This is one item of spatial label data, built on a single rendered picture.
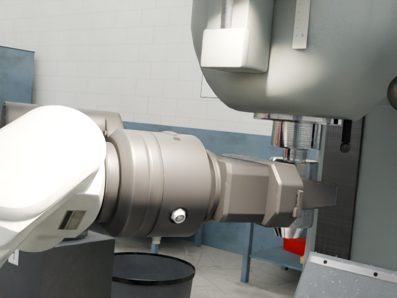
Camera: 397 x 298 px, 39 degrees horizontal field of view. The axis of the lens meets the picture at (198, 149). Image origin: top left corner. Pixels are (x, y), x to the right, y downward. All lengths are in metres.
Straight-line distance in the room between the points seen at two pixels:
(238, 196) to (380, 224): 0.47
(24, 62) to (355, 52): 7.54
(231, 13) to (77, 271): 0.44
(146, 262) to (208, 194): 2.38
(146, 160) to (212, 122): 5.46
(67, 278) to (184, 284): 1.74
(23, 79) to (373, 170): 7.19
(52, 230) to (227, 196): 0.14
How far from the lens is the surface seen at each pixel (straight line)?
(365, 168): 0.92
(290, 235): 0.54
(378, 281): 0.91
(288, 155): 0.54
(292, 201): 0.48
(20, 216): 0.37
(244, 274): 4.77
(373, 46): 0.47
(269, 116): 0.51
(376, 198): 0.91
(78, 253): 0.76
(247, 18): 0.44
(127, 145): 0.44
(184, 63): 6.20
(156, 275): 2.83
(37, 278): 0.74
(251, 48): 0.44
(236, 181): 0.47
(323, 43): 0.45
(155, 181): 0.43
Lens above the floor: 1.30
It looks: 3 degrees down
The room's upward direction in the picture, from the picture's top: 5 degrees clockwise
